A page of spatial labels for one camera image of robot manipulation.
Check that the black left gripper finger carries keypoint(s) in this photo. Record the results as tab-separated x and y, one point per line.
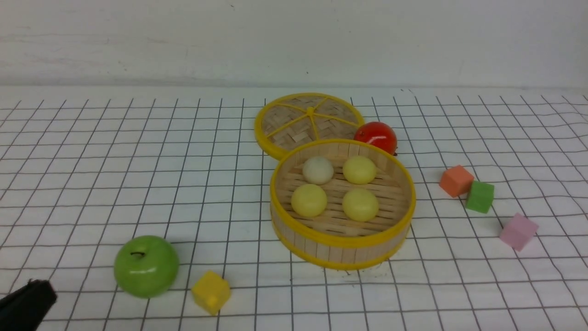
25	309

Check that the yellow bun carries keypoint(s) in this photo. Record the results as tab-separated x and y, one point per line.
309	200
359	170
360	205

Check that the white bun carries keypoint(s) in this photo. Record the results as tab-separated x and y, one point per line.
318	170

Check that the bamboo steamer lid yellow rim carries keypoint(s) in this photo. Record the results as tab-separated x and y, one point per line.
289	122

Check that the bamboo steamer tray yellow rim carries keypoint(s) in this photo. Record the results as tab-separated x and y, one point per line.
331	239

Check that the green apple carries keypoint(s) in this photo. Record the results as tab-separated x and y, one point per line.
146	266

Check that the yellow cube block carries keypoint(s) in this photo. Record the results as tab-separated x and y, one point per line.
211	292

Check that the red tomato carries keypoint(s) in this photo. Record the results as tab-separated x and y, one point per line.
379	135

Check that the orange cube block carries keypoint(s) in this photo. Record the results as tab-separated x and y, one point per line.
456	181

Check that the green cube block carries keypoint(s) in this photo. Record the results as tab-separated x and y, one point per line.
480	197

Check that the pink cube block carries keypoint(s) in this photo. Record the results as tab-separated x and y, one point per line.
518	232

